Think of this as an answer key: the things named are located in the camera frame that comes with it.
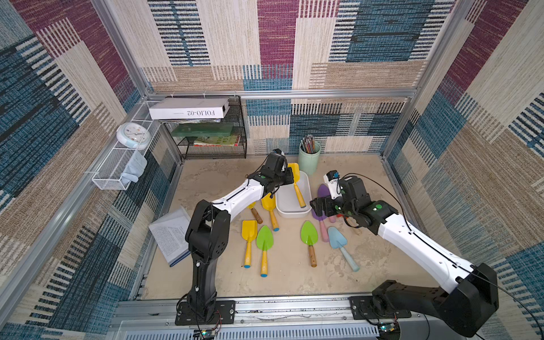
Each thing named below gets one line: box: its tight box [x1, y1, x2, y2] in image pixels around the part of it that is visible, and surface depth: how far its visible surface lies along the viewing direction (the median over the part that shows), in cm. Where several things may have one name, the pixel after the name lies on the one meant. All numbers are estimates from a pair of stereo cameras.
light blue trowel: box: [327, 226, 360, 272], surface depth 91 cm
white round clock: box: [116, 122, 151, 151], surface depth 76 cm
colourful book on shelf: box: [193, 134, 241, 147], surface depth 103 cm
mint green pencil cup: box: [298, 141, 321, 176], surface depth 107 cm
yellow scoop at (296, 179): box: [287, 162, 307, 208], surface depth 93 cm
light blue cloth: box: [120, 149, 148, 185], surface depth 70 cm
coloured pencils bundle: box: [300, 133, 316, 154], surface depth 107 cm
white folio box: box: [148, 97, 231, 120], surface depth 81 cm
